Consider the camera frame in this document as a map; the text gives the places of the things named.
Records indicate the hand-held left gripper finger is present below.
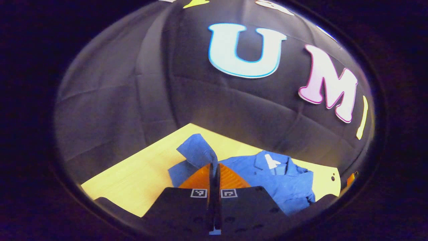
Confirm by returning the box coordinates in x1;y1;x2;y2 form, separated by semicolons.
215;163;290;235
142;163;216;235

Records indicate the blue button-up shirt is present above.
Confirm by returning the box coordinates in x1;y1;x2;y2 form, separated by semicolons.
167;133;316;216

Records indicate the black backdrop cloth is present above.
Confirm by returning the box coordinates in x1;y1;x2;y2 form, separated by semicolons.
53;0;375;188

